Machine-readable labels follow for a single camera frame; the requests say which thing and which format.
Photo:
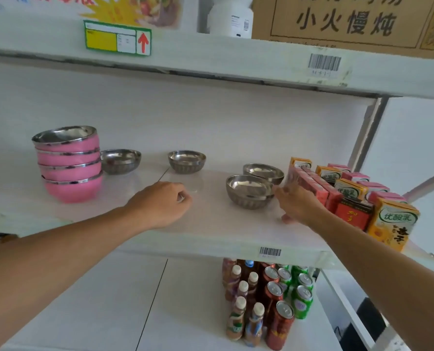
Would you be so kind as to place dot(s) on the pink steel-lined bowl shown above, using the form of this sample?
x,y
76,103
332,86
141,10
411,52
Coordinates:
x,y
72,172
69,140
70,158
74,190

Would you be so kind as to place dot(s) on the person's left fingers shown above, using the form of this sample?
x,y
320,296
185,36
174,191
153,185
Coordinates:
x,y
184,202

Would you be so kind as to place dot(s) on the barcode sticker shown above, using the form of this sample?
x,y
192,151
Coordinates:
x,y
270,252
324,63

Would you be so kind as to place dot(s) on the green and yellow shelf tag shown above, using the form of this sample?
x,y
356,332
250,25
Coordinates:
x,y
107,38

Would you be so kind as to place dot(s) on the person's left hand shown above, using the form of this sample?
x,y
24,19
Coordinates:
x,y
158,204

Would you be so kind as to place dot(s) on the white box with colourful print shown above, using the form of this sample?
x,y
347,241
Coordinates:
x,y
92,5

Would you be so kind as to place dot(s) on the dark red drink carton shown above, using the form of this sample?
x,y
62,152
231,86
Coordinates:
x,y
353,213

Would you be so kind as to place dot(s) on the row of pink drink cartons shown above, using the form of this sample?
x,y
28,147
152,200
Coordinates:
x,y
317,190

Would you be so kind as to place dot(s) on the person's left forearm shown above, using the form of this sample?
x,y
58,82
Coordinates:
x,y
56,266

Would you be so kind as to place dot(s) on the red drink can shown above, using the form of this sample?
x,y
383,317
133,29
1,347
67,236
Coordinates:
x,y
273,294
279,327
270,277

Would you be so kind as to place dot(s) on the group of brown tea bottles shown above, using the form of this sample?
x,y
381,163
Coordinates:
x,y
244,299

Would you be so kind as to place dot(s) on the person's right forearm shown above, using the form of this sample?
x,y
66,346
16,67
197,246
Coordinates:
x,y
385,274

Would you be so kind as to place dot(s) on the person's right hand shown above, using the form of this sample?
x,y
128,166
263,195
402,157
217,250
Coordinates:
x,y
301,206

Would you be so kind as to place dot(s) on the small stainless steel bowl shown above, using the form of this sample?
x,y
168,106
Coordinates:
x,y
264,172
120,162
187,162
249,193

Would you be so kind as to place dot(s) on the person's right thumb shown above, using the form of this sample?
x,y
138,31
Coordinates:
x,y
290,218

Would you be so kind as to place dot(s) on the green drink can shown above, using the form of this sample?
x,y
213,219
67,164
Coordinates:
x,y
305,280
299,269
302,302
285,277

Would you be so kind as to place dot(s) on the pink drink carton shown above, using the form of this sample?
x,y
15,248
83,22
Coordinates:
x,y
374,186
355,176
387,197
338,166

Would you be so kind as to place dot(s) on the brown cardboard box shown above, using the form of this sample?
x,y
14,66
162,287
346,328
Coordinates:
x,y
348,21

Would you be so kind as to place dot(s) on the white plastic jar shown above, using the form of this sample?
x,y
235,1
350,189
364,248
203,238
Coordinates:
x,y
231,18

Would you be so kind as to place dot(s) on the white metal shelving unit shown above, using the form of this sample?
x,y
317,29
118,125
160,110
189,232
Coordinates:
x,y
217,65

